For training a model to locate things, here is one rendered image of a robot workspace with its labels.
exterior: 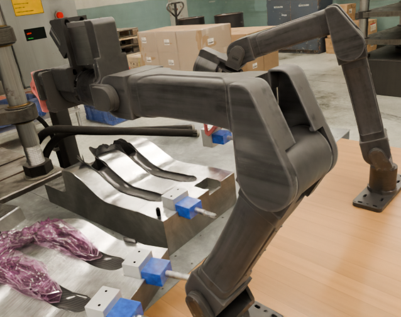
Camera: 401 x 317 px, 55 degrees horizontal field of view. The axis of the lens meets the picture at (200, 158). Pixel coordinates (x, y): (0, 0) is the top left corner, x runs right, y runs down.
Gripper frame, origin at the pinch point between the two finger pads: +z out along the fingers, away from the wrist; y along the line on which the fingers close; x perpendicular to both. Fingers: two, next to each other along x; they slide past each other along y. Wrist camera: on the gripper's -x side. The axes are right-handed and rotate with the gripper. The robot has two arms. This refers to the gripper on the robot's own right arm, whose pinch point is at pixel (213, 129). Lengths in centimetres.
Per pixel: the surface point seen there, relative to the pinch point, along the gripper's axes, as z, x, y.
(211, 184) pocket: 1.9, 13.0, 16.0
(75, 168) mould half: 10.2, -17.1, 34.2
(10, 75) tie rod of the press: 10, -63, 25
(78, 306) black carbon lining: 2, 17, 59
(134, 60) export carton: 230, -336, -314
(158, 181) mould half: 6.4, 1.5, 22.7
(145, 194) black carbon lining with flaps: 6.0, 3.0, 28.6
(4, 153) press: 60, -81, 21
